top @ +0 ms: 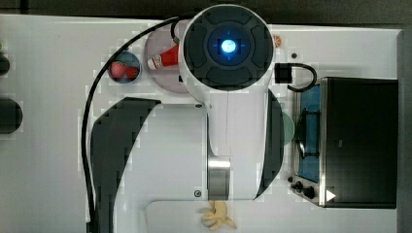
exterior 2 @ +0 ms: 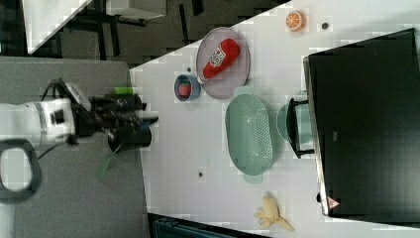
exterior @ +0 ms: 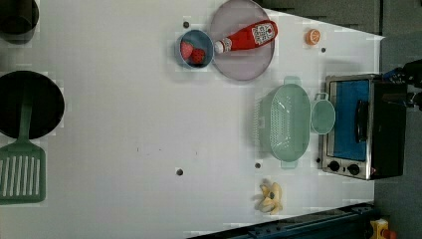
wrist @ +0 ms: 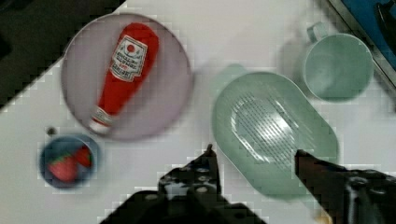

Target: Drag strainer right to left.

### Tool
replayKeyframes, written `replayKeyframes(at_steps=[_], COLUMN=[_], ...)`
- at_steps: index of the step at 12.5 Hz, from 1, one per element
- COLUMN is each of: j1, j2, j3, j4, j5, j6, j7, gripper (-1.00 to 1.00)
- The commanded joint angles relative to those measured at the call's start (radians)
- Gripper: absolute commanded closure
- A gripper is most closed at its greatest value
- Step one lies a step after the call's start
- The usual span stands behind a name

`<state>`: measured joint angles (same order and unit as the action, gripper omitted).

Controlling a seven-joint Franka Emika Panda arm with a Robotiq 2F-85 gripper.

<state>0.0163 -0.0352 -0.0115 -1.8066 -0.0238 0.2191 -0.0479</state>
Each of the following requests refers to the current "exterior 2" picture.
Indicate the green bowl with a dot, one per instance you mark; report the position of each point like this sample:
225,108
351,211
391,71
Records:
303,121

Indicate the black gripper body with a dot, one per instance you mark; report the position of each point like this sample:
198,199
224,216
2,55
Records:
101,113

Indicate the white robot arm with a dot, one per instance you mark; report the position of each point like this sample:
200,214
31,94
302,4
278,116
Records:
63,120

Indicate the blue small bowl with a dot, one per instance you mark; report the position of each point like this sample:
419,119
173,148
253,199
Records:
195,87

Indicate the grey round plate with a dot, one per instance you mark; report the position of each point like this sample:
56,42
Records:
223,85

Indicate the green oval strainer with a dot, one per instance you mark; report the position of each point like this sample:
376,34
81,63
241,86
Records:
248,134

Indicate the orange slice toy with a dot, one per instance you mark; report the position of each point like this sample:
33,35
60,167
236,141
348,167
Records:
295,21

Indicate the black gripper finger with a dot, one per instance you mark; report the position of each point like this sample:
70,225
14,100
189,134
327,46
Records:
147,114
146,123

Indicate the red ketchup bottle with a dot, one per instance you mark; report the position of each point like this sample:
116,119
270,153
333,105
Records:
222,57

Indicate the red toy strawberry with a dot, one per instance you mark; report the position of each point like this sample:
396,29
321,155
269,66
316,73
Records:
184,90

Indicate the black oven door handle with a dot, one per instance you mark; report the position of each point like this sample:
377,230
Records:
292,128

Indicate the green marker pen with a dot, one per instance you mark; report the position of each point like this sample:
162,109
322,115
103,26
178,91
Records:
124,90

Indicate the white background table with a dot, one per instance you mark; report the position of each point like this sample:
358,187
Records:
43,18

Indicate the black utensil cup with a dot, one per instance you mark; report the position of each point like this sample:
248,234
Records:
129,138

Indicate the peeled toy banana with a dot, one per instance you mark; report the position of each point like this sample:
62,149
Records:
269,215

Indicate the green slotted spatula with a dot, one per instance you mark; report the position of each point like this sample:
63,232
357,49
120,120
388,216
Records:
107,163

